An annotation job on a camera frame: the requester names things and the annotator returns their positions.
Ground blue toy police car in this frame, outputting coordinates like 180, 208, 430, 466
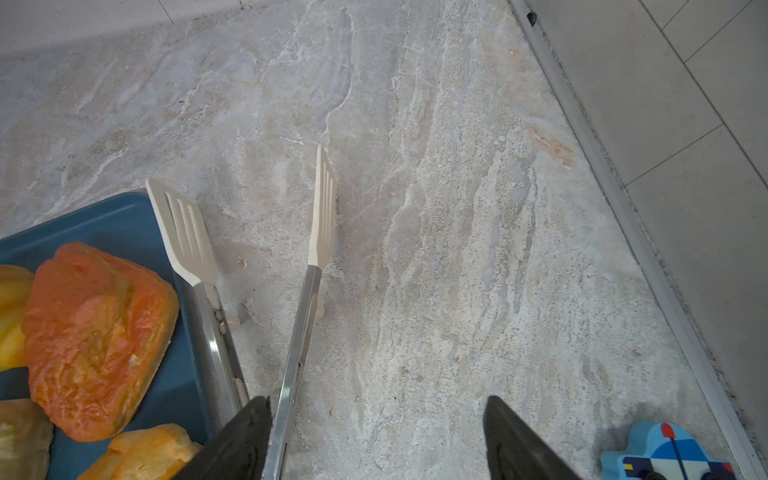
600, 421, 737, 480

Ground braided yellow pastry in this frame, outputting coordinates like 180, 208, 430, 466
79, 424, 202, 480

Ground orange triangular bread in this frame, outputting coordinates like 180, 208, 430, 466
21, 242, 180, 442

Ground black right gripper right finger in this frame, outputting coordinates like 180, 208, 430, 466
483, 395, 579, 480

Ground yellow croissant near bag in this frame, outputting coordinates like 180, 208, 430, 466
1, 398, 54, 479

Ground steel tongs cream tips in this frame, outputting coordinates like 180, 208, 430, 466
145, 146, 337, 479

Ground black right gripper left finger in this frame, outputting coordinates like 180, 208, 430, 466
172, 396, 272, 480

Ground small yellow striped bun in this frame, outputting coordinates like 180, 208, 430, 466
1, 265, 34, 371

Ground teal plastic tray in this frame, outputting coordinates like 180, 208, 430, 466
1, 192, 213, 444

